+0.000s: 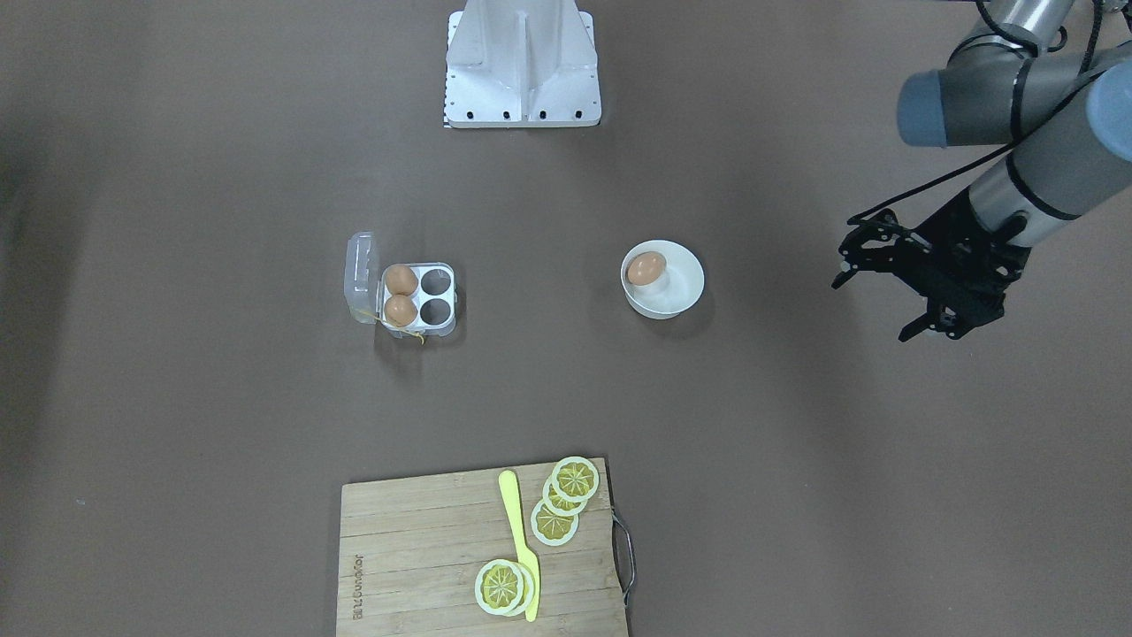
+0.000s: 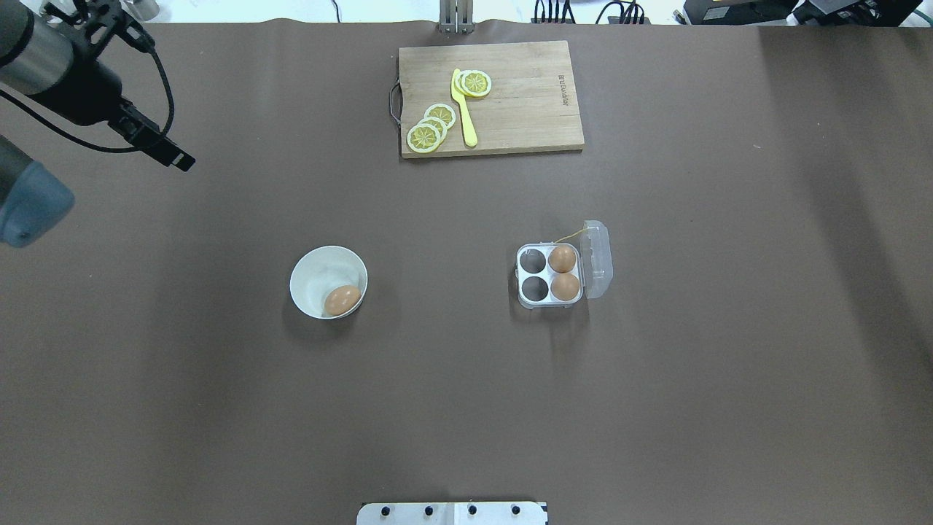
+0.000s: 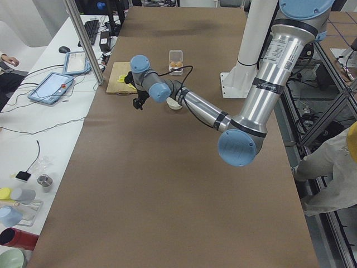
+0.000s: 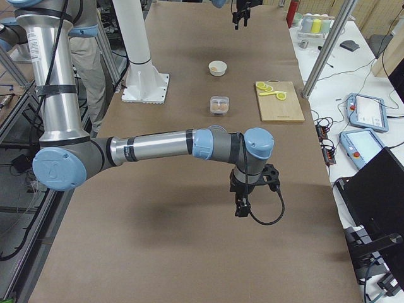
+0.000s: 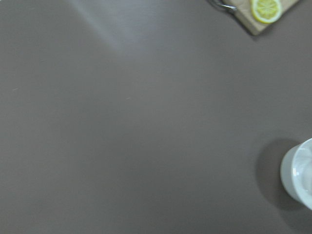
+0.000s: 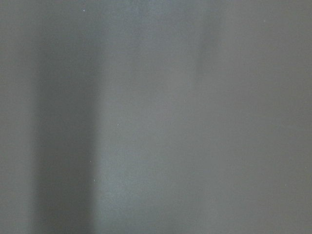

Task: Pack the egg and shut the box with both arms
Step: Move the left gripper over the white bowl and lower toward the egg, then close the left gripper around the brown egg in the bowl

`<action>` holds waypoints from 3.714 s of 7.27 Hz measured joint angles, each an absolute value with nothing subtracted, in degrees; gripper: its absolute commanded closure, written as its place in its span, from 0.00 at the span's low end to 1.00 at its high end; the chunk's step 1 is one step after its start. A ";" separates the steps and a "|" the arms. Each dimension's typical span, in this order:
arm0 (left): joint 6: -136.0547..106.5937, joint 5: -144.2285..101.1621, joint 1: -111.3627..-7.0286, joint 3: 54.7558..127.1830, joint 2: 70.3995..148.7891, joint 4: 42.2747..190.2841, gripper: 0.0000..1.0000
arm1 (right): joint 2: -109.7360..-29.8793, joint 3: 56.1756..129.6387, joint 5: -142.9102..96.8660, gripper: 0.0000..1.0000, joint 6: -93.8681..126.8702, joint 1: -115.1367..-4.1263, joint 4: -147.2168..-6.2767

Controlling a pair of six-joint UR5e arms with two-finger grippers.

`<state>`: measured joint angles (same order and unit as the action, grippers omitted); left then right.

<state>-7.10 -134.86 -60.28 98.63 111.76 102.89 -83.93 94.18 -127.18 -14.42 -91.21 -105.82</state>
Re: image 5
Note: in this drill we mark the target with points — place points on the lemon slice top of stack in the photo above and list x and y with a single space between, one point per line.
266 11

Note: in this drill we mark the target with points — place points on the wooden cutting board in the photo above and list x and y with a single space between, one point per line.
241 10

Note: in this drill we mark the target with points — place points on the white round bowl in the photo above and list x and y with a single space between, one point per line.
296 173

